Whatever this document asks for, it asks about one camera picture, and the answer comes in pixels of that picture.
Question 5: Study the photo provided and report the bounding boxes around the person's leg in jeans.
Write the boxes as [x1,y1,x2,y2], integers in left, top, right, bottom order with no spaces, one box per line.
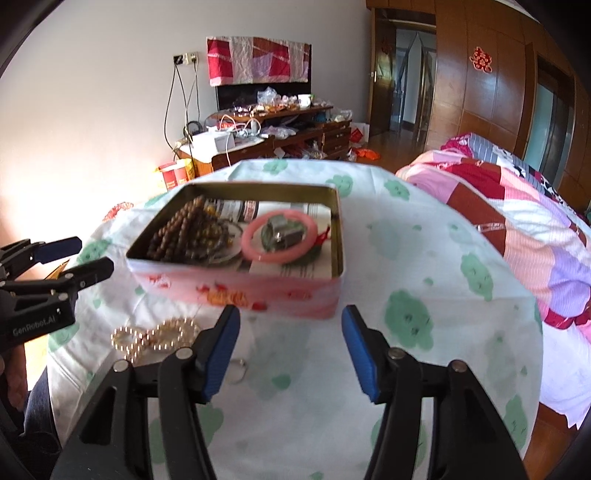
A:
[25,364,62,464]

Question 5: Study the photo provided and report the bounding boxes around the wooden door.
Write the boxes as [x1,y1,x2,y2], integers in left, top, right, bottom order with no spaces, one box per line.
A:
[367,9,398,137]

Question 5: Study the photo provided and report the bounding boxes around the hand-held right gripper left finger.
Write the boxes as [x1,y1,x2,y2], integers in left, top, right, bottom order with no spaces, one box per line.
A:
[50,305,241,480]

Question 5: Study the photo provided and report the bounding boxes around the bed with colourful quilt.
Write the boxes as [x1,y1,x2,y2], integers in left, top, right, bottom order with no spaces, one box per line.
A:
[396,133,591,425]

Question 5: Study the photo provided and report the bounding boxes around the brown wooden bead necklace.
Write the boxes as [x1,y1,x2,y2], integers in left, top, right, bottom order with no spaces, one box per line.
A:
[147,195,208,261]

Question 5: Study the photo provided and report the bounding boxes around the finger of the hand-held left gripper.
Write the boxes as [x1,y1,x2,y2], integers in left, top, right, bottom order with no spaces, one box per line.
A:
[0,257,115,301]
[0,237,83,282]

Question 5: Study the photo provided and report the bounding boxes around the pearl necklace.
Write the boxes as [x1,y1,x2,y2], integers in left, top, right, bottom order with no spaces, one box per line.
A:
[111,318,201,363]

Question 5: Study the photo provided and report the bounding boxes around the person's left hand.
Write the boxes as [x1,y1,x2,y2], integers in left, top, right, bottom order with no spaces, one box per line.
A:
[0,346,28,416]

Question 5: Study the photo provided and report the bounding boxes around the pink bangle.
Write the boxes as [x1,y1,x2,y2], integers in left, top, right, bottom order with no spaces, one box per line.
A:
[242,209,320,265]

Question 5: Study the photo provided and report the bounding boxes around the grey metal trinket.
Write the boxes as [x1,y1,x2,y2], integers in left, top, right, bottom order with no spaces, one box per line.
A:
[261,216,305,254]

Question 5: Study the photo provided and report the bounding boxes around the black power cables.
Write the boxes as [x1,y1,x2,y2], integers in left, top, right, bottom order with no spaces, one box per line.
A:
[164,65,201,139]

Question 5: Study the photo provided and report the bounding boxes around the red paper decoration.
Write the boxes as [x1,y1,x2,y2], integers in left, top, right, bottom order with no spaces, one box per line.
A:
[468,45,494,72]

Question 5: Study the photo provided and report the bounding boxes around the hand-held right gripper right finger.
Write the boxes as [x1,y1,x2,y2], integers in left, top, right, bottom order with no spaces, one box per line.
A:
[341,305,529,480]

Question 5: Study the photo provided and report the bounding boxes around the red and yellow box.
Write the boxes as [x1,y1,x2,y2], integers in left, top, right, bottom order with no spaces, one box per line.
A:
[157,159,195,192]

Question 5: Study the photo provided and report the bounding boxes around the white cardboard box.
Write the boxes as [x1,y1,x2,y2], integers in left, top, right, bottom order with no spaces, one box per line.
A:
[190,131,236,155]

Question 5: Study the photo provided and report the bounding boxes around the black television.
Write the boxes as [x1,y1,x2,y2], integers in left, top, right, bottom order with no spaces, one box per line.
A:
[216,44,312,114]

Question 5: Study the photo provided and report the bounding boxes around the wooden wardrobe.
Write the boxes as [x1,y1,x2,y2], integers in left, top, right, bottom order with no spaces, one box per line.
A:
[418,0,583,195]

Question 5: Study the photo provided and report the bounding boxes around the white tablecloth with green print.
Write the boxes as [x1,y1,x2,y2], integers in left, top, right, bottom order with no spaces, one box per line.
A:
[46,158,544,480]

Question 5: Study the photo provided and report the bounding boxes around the dark bead bracelet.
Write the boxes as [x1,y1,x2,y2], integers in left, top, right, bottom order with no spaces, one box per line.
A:
[194,217,243,259]

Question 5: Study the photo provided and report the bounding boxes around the red and white cloth cover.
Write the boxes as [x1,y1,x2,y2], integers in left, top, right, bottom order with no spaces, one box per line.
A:
[206,37,311,87]

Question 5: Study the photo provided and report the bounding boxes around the pink tin box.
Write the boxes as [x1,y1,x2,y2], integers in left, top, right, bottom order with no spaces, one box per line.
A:
[126,182,346,320]

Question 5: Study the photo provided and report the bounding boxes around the clear printed bangle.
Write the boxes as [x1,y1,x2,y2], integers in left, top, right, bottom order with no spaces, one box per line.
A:
[203,244,245,266]

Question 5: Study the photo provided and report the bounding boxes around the wooden television cabinet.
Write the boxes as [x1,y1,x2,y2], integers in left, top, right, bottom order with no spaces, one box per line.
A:
[178,105,354,178]

